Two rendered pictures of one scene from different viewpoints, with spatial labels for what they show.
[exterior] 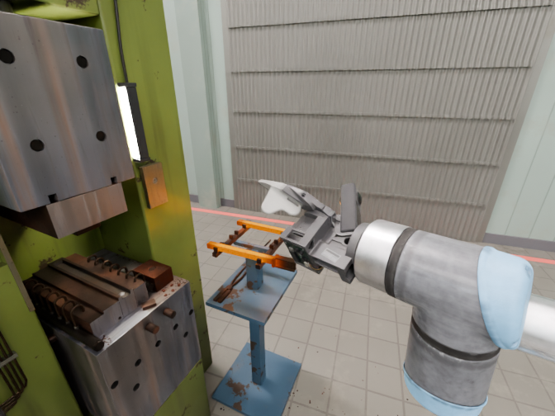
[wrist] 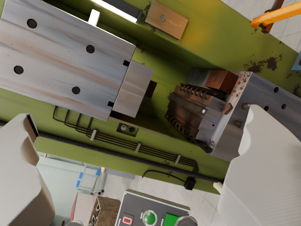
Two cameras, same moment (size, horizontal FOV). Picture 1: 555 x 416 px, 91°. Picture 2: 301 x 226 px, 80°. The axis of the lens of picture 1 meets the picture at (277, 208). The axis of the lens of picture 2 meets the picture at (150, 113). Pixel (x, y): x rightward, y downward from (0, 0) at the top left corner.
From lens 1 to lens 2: 0.49 m
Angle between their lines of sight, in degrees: 67
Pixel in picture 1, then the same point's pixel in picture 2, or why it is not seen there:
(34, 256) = (162, 97)
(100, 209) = (137, 86)
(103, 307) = (197, 125)
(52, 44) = (15, 37)
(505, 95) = not seen: outside the picture
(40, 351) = (190, 148)
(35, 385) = (201, 159)
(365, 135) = not seen: outside the picture
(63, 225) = (129, 110)
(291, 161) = not seen: outside the picture
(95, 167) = (109, 69)
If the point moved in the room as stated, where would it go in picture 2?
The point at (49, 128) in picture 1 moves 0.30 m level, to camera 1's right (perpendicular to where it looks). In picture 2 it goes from (69, 77) to (65, 21)
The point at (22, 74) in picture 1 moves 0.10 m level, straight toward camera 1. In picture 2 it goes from (31, 68) to (15, 83)
